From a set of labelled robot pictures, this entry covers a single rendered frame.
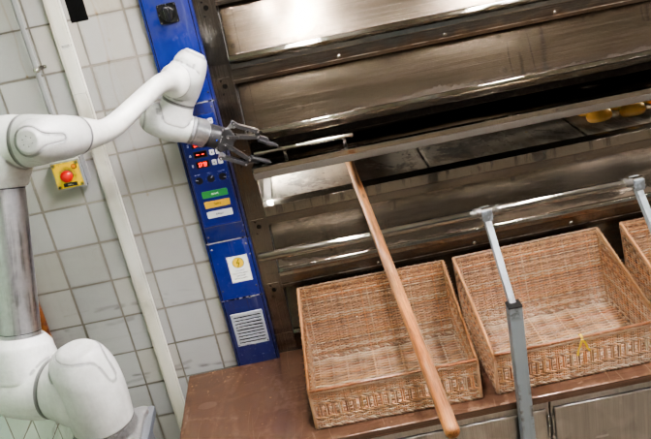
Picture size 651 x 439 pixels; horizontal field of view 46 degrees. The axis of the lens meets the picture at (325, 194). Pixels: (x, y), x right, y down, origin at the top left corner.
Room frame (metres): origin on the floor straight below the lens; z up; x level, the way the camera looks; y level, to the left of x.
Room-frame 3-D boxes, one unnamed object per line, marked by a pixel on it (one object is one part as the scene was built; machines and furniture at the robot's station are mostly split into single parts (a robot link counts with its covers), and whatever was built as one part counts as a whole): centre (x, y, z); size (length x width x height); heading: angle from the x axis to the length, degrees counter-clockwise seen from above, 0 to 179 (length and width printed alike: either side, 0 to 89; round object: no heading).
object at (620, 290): (2.24, -0.68, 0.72); 0.56 x 0.49 x 0.28; 91
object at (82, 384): (1.61, 0.67, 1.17); 0.18 x 0.16 x 0.22; 69
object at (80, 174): (2.46, 0.82, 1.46); 0.10 x 0.07 x 0.10; 90
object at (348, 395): (2.23, -0.10, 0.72); 0.56 x 0.49 x 0.28; 89
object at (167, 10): (2.45, 0.37, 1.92); 0.06 x 0.04 x 0.11; 90
